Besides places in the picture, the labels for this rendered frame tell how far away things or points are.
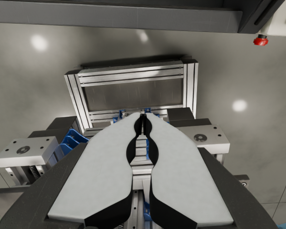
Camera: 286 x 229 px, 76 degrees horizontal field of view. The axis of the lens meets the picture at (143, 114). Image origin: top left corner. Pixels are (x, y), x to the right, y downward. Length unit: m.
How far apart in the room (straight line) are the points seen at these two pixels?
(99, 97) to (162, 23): 0.96
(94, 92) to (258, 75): 1.22
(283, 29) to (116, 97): 1.02
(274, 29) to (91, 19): 0.35
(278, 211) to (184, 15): 2.78
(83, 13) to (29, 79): 1.31
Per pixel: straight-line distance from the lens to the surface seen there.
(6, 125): 2.05
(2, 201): 0.70
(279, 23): 0.45
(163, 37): 1.38
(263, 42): 0.64
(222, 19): 0.44
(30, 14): 0.47
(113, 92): 1.27
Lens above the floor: 1.36
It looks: 60 degrees down
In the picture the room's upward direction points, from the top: 179 degrees counter-clockwise
